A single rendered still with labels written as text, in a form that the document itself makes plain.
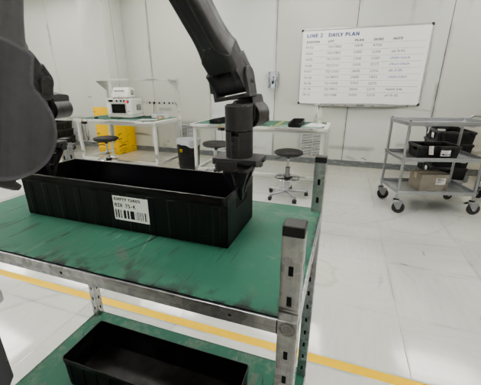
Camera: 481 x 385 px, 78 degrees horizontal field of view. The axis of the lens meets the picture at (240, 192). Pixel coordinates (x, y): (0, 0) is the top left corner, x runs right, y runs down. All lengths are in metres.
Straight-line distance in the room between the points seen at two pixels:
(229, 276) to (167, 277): 0.11
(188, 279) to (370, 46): 4.92
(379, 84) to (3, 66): 5.09
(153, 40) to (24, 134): 6.08
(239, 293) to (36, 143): 0.36
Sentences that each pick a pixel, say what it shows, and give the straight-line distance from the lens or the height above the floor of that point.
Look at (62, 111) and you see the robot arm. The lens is 0.99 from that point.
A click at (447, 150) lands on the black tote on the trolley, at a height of 0.67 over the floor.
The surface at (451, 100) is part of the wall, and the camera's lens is 5.41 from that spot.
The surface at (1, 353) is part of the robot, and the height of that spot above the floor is 0.97.
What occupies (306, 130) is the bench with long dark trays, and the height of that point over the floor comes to 0.78.
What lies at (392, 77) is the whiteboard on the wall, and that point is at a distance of 5.24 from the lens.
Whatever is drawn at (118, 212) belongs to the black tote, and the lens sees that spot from 0.74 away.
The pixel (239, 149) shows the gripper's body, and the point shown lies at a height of 1.15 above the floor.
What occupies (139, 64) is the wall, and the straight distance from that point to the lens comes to 6.50.
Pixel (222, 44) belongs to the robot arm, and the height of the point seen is 1.34.
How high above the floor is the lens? 1.27
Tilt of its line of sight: 20 degrees down
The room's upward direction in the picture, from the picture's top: straight up
